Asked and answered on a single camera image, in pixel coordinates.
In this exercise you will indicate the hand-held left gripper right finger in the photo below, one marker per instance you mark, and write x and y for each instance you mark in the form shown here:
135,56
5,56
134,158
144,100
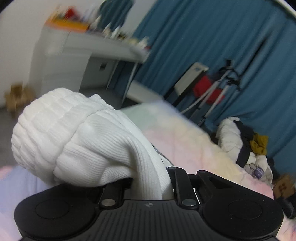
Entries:
180,183

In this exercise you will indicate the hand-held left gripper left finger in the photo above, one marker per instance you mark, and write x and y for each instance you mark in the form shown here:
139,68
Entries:
114,192

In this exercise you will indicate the white ribbed sock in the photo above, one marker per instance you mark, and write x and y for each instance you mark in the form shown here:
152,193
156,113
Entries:
162,168
69,139

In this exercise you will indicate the pile of clothes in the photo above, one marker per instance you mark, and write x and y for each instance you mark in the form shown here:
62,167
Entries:
229,136

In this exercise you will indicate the pastel rainbow bed sheet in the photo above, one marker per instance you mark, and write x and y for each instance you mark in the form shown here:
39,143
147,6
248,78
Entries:
192,143

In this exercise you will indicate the mustard yellow cloth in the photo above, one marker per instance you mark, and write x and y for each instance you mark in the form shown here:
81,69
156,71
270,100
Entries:
259,143

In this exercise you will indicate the white low box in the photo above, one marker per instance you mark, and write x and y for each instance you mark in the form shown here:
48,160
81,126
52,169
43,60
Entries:
145,91

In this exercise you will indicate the red cloth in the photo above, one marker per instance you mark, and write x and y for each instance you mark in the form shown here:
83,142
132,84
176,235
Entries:
205,87

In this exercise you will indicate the brown paper bag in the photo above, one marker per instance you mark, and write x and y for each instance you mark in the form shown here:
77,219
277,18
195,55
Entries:
283,184

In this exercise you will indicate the white folding chair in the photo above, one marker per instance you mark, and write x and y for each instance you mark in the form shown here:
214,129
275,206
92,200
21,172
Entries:
189,76

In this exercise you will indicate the small cardboard box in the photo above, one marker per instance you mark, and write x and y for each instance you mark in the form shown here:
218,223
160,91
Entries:
17,98

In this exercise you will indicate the white desk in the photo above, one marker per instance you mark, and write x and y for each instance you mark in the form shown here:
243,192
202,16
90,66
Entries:
76,55

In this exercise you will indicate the blue curtain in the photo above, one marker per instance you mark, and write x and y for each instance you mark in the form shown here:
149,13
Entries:
208,41

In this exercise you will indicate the clutter on desk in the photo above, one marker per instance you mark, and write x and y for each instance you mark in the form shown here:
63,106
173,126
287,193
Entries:
99,25

